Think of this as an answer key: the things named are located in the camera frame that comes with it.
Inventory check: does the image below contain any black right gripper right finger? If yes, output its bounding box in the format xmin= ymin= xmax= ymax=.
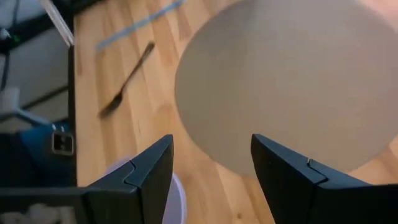
xmin=251 ymin=134 xmax=398 ymax=224

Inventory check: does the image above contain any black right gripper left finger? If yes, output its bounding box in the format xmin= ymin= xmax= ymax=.
xmin=0 ymin=134 xmax=174 ymax=224

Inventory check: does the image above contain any black spoon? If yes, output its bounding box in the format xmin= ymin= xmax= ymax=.
xmin=98 ymin=42 xmax=155 ymax=119

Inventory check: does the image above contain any round grey placemat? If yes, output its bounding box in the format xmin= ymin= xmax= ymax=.
xmin=174 ymin=0 xmax=398 ymax=179

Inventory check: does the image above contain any blue tape strip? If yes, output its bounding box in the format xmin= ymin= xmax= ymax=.
xmin=95 ymin=0 xmax=187 ymax=50

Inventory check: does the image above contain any black aluminium table frame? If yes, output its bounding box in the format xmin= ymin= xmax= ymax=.
xmin=67 ymin=0 xmax=78 ymax=189

